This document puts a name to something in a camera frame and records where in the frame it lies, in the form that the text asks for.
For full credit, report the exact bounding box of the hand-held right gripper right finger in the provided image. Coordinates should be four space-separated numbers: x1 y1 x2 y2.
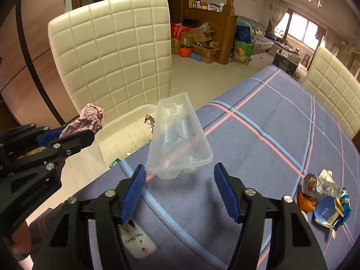
214 162 328 270

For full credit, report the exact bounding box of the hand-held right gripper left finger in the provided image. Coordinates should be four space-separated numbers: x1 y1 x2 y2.
39 164 147 270

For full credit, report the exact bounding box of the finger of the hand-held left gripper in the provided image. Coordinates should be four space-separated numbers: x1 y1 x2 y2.
0 123 68 161
6 129 95 172

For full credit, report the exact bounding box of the pink paper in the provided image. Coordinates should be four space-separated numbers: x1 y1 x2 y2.
59 103 105 140

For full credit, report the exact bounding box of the white plastic bin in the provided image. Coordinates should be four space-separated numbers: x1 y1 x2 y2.
93 104 158 169

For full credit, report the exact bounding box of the clear plastic tray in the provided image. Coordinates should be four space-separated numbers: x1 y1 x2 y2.
145 92 213 180

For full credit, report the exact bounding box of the person's left hand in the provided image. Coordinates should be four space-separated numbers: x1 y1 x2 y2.
11 208 54 261

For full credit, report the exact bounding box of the white paper tag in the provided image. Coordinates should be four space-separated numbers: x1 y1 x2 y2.
118 221 157 259

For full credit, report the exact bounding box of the blue plaid tablecloth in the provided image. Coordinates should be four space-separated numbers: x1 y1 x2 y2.
73 65 360 270

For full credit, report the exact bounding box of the orange peel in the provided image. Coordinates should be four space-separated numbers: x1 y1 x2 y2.
297 191 317 212

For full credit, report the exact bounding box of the silver foil wrapper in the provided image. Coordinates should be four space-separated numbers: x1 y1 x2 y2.
301 169 342 200

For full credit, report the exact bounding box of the torn yellow blue box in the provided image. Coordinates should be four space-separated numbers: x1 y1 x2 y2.
313 190 352 238

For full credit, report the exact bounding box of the cream quilted chair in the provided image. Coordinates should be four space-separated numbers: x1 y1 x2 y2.
299 46 360 138
27 0 173 220

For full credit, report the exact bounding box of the colourful printed bag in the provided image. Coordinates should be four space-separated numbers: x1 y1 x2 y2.
233 40 254 64

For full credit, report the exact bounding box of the dark coffee table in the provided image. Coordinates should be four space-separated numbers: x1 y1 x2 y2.
273 49 300 75

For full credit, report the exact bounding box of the red bag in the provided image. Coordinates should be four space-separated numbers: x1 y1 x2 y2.
171 22 192 38

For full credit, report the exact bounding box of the grey sofa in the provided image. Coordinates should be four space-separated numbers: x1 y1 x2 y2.
239 17 275 55

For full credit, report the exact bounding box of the open cardboard box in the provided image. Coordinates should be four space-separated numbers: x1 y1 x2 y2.
181 25 216 47

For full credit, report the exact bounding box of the wooden divider cabinet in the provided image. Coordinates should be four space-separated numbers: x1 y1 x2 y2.
184 0 239 65

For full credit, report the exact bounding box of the window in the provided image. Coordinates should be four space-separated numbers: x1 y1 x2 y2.
274 11 320 50

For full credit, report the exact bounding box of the patterned curtain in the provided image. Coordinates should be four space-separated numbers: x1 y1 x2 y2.
323 28 341 54
266 0 289 33

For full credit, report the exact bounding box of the black cable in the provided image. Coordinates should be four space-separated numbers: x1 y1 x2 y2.
15 0 66 126

